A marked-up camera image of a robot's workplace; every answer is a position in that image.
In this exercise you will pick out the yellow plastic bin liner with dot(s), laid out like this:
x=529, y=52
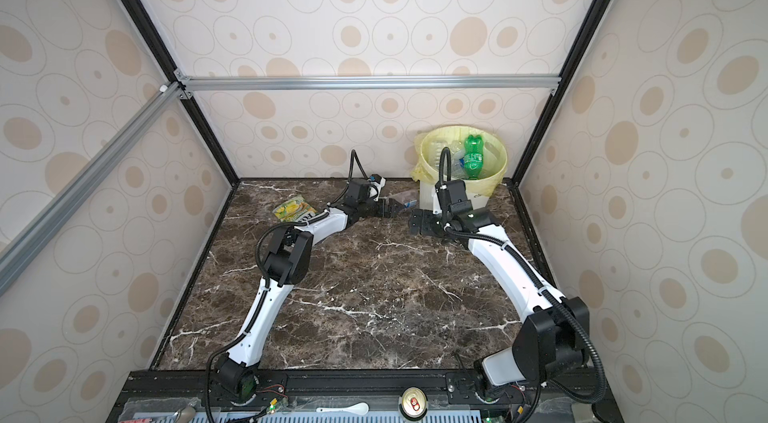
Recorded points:
x=428, y=146

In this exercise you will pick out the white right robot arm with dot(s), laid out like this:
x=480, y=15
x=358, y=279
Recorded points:
x=553, y=345

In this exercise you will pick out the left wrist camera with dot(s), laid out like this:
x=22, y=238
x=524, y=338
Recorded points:
x=375, y=185

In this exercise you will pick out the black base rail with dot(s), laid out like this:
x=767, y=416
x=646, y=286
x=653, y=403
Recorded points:
x=294, y=396

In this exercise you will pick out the drink can top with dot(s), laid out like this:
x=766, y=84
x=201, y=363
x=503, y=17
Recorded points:
x=413, y=404

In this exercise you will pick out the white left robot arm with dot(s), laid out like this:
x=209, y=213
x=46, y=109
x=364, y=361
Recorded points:
x=282, y=256

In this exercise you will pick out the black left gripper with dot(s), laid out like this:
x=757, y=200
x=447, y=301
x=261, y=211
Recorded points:
x=381, y=209

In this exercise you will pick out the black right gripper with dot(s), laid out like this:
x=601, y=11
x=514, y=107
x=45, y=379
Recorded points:
x=425, y=228

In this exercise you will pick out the horizontal aluminium rail back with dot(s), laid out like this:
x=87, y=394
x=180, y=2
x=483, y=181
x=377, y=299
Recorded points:
x=271, y=85

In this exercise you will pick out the white plastic spoon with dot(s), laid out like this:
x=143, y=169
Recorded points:
x=359, y=409

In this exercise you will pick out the green bottle yellow cap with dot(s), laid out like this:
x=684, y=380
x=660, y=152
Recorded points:
x=473, y=159

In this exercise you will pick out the diagonal aluminium rail left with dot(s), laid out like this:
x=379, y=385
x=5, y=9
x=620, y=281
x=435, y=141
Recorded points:
x=23, y=250

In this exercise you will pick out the green Fox's candy bag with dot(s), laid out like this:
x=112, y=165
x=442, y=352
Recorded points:
x=295, y=209

